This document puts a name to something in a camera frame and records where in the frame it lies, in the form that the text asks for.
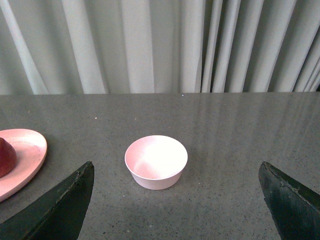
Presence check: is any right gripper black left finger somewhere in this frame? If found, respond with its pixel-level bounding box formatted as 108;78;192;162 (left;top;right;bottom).
0;161;95;240

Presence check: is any pink bowl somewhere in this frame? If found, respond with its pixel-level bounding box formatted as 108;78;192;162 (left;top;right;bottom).
124;135;188;190

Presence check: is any red apple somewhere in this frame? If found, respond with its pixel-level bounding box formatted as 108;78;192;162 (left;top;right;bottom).
0;137;17;178

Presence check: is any white pleated curtain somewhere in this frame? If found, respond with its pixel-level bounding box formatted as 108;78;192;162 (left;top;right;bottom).
0;0;320;95

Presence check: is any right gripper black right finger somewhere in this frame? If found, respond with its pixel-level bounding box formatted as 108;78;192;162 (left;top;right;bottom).
258;161;320;240

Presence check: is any pink plate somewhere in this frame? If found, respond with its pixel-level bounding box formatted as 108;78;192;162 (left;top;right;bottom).
0;128;48;202

